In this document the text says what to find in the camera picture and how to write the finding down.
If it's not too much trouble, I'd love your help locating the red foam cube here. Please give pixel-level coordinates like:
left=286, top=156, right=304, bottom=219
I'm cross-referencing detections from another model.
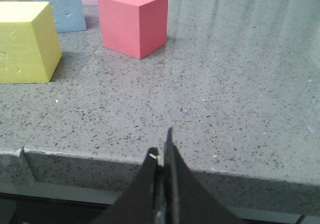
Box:
left=97, top=0, right=169, bottom=59

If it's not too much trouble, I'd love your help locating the yellow foam cube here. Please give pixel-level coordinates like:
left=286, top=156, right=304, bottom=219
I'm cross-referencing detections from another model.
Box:
left=0, top=2, right=62, bottom=84

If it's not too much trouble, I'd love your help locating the light blue foam cube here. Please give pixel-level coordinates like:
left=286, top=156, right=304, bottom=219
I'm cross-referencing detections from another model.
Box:
left=34, top=0, right=87, bottom=33

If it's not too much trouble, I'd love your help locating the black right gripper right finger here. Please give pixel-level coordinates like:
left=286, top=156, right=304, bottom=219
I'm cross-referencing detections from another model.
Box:
left=163, top=128, right=244, bottom=224

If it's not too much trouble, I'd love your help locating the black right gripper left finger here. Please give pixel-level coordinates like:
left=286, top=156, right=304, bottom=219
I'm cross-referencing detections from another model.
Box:
left=92, top=147, right=159, bottom=223

